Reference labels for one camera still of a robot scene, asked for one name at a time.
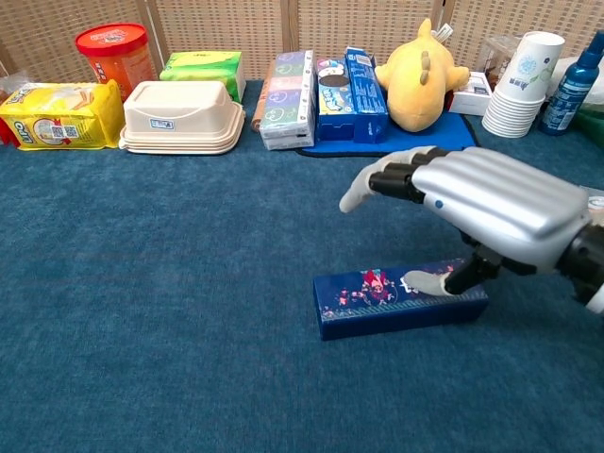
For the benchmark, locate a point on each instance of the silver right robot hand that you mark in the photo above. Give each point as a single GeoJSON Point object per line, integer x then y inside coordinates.
{"type": "Point", "coordinates": [500, 203]}

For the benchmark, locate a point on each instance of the grey blue pouch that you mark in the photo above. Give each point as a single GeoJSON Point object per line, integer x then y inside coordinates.
{"type": "Point", "coordinates": [401, 307]}

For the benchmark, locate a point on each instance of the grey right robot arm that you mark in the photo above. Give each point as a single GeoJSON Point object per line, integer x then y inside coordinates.
{"type": "Point", "coordinates": [587, 264]}

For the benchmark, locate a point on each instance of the blue fabric pouch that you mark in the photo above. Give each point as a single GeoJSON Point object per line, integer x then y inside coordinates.
{"type": "Point", "coordinates": [434, 139]}

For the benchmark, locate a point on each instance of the small white box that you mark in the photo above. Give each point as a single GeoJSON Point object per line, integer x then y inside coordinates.
{"type": "Point", "coordinates": [472, 96]}

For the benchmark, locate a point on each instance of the white paper cup stack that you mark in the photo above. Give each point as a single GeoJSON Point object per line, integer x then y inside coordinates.
{"type": "Point", "coordinates": [519, 89]}

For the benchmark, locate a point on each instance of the blue spray bottle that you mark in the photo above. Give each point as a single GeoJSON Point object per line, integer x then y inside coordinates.
{"type": "Point", "coordinates": [568, 94]}

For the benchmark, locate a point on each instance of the yellow plush toy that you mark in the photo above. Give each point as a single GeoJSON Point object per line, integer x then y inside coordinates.
{"type": "Point", "coordinates": [420, 89]}

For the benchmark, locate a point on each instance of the brown snacks clear package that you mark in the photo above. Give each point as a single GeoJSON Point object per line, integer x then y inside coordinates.
{"type": "Point", "coordinates": [495, 59]}

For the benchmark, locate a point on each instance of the tall blue carton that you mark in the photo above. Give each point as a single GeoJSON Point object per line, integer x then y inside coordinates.
{"type": "Point", "coordinates": [370, 99]}

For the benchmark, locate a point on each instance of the blue sandwich cookie box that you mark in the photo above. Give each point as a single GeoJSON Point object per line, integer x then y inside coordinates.
{"type": "Point", "coordinates": [334, 104]}

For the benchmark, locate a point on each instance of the pastel tissue multipack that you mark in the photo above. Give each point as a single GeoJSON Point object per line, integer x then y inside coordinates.
{"type": "Point", "coordinates": [288, 104]}

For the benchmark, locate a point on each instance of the brown paper roll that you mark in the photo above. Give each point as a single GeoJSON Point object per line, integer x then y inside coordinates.
{"type": "Point", "coordinates": [262, 104]}

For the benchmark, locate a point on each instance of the green tissue pack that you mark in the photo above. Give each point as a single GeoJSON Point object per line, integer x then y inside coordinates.
{"type": "Point", "coordinates": [203, 71]}

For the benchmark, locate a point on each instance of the beige lunch box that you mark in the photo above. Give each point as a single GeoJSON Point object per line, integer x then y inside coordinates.
{"type": "Point", "coordinates": [181, 118]}

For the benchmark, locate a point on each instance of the rattan folding screen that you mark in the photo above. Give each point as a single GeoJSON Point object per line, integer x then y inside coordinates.
{"type": "Point", "coordinates": [212, 38]}

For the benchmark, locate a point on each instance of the blue carpet table cover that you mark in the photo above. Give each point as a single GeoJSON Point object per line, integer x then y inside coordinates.
{"type": "Point", "coordinates": [141, 283]}

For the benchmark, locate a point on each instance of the orange canister red lid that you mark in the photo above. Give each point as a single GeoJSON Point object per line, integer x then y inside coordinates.
{"type": "Point", "coordinates": [115, 61]}

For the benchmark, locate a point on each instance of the yellow biscuit package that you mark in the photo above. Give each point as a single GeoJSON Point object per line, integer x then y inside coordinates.
{"type": "Point", "coordinates": [61, 115]}

